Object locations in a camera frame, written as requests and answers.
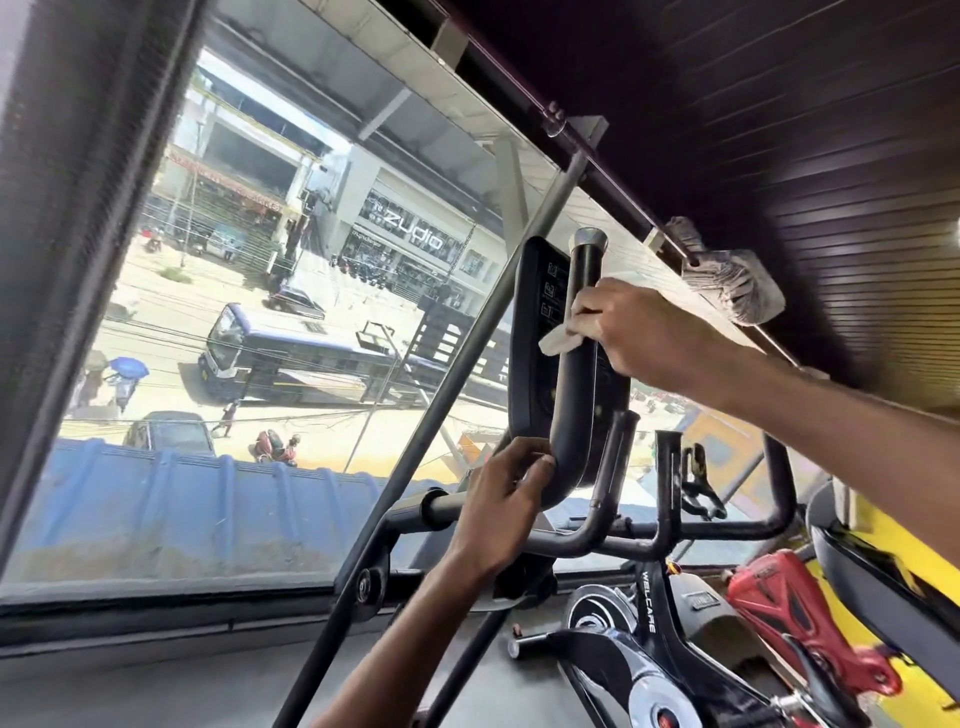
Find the person's left hand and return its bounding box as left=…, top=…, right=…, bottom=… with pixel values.
left=447, top=436, right=557, bottom=580

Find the person's right hand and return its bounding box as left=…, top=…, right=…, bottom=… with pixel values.
left=570, top=277, right=744, bottom=408

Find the white cleaning cloth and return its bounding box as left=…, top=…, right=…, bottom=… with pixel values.
left=537, top=321, right=588, bottom=358

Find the black exercise machine handlebar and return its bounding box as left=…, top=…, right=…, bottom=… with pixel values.
left=386, top=227, right=798, bottom=564

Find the person's left forearm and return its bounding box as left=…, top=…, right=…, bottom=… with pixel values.
left=307, top=551, right=526, bottom=728

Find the person's right forearm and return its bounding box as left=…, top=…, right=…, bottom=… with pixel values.
left=712, top=348, right=960, bottom=571

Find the black exercise machine console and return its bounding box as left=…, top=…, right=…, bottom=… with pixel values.
left=507, top=236, right=633, bottom=490

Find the rolled grey window blind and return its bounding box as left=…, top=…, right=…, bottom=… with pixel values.
left=663, top=216, right=787, bottom=328

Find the black bottle holder clip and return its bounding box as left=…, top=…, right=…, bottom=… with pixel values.
left=680, top=443, right=729, bottom=523

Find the black exercise machine body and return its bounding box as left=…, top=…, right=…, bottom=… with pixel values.
left=508, top=558, right=864, bottom=728

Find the grey utility pole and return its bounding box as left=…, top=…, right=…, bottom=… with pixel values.
left=343, top=321, right=400, bottom=475

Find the thin grey machine pole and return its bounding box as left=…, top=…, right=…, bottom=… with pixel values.
left=418, top=607, right=516, bottom=728

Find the grey storefront building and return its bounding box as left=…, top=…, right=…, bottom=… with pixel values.
left=322, top=144, right=513, bottom=310

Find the motorcycle with riders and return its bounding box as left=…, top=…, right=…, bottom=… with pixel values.
left=249, top=428, right=303, bottom=468

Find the dark blue bus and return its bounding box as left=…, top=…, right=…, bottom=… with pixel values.
left=198, top=302, right=453, bottom=408

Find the red pedal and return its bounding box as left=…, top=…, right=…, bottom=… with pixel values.
left=725, top=549, right=906, bottom=699

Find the dark small car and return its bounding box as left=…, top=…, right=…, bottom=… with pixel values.
left=264, top=285, right=327, bottom=321

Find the yellow and black gym machine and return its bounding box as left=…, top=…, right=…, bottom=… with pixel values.
left=805, top=478, right=960, bottom=708

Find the blue corrugated roof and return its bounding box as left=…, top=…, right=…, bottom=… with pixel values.
left=6, top=438, right=453, bottom=585

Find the black parked car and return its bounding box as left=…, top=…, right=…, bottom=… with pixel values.
left=121, top=410, right=217, bottom=458

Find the white multi-storey building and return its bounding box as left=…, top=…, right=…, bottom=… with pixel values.
left=141, top=69, right=333, bottom=265

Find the dark blind rail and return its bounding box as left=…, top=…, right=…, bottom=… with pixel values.
left=423, top=0, right=807, bottom=370

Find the dark window frame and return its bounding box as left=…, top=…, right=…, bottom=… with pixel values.
left=0, top=0, right=654, bottom=663

